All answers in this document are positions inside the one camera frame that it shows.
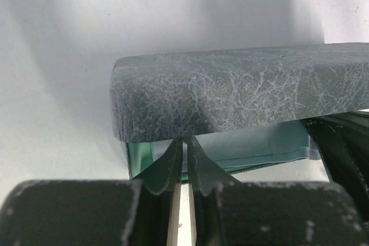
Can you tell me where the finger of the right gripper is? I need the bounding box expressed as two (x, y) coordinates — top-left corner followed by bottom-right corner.
(302, 111), (368, 220)

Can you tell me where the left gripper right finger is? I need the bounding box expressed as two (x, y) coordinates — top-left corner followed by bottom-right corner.
(186, 136), (240, 245)

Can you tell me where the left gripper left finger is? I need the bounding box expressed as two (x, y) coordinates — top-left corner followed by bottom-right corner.
(135, 138), (183, 245)

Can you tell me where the light blue cleaning cloth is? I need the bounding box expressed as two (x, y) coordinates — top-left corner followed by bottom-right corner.
(151, 123), (321, 168)

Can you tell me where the grey glasses case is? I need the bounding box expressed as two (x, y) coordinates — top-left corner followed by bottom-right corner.
(110, 43), (368, 177)

